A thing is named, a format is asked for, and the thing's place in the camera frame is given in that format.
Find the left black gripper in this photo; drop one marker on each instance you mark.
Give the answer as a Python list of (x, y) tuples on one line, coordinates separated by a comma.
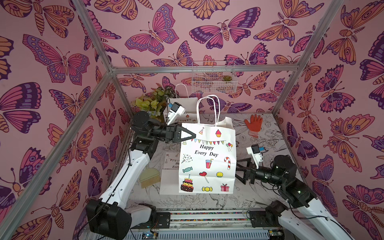
[(173, 134)]

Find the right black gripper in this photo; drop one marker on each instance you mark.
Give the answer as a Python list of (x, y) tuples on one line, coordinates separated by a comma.
[(247, 172)]

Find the white paper gift bag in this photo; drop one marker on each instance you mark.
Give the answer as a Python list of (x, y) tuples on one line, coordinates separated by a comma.
[(170, 176)]

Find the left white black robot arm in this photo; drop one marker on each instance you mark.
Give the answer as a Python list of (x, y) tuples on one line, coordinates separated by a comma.
[(108, 216)]

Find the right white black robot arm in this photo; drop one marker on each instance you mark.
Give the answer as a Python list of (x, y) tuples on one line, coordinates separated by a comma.
[(303, 214)]

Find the potted green leafy plant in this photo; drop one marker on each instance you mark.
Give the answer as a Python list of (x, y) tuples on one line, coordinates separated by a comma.
[(155, 102)]

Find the red rubber glove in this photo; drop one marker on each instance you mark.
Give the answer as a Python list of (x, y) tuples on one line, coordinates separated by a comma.
[(254, 125)]

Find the small plant in basket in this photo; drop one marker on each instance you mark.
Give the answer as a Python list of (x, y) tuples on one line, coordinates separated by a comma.
[(227, 78)]

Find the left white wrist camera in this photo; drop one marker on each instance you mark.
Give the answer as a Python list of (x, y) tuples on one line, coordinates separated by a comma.
[(175, 110)]

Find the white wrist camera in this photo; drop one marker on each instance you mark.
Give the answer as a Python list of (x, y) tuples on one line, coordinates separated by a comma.
[(256, 153), (175, 110)]

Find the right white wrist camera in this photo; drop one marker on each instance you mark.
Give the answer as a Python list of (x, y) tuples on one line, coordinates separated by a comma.
[(256, 153)]

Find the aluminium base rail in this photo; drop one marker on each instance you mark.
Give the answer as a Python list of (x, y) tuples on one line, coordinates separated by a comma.
[(205, 224)]

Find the white wire wall basket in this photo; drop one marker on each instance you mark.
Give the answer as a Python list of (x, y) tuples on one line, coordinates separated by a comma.
[(208, 79)]

